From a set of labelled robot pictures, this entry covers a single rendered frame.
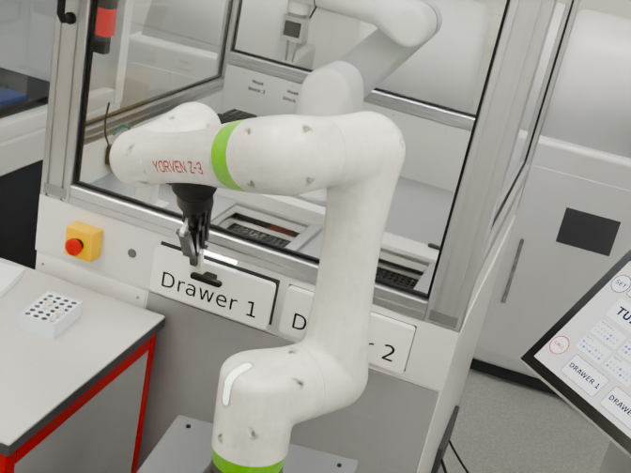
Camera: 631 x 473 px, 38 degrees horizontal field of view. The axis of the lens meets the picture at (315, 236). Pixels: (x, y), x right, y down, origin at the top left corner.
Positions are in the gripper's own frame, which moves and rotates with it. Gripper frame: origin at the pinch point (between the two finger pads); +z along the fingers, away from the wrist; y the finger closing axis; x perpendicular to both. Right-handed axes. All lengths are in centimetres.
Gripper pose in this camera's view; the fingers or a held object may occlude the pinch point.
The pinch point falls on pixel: (196, 261)
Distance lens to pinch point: 203.4
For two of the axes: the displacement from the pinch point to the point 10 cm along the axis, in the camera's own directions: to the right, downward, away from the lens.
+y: -3.7, 6.0, -7.1
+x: 9.3, 3.0, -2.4
